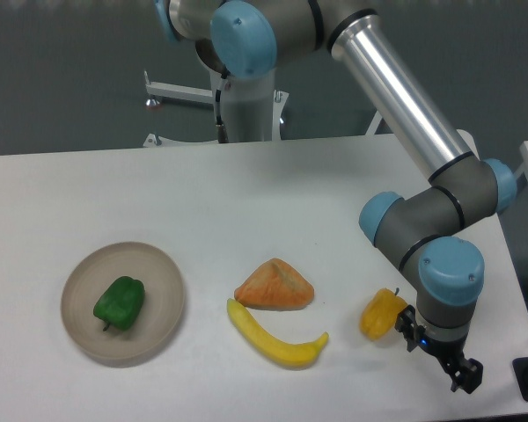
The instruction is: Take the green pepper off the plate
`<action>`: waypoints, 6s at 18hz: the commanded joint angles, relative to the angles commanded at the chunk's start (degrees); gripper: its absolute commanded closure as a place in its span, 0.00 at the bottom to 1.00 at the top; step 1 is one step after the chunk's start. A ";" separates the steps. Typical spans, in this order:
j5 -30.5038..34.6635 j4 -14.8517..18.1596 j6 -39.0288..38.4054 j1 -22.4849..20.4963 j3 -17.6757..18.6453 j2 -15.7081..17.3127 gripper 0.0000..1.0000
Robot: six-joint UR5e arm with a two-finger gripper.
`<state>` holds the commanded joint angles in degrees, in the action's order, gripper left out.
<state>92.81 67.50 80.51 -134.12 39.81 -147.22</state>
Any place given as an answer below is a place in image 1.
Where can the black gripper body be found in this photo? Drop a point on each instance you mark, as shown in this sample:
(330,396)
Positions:
(445,344)

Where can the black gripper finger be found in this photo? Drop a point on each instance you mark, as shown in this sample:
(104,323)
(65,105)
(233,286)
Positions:
(406,325)
(465,374)

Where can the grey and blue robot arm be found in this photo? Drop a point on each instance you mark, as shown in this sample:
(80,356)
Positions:
(243,42)

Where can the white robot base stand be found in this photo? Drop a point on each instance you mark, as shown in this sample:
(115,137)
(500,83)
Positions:
(245,110)

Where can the yellow-orange bell pepper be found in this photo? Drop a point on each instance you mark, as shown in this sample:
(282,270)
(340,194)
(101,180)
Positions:
(380,313)

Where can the beige round plate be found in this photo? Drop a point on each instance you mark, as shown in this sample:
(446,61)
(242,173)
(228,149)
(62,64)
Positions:
(158,321)

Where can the green bell pepper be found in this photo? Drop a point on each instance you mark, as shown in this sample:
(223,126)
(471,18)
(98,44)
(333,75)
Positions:
(120,304)

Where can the yellow banana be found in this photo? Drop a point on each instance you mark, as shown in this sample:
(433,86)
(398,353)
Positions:
(284,354)

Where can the orange triangular bread piece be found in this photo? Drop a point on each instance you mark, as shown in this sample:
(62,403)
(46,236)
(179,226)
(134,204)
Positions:
(275,285)

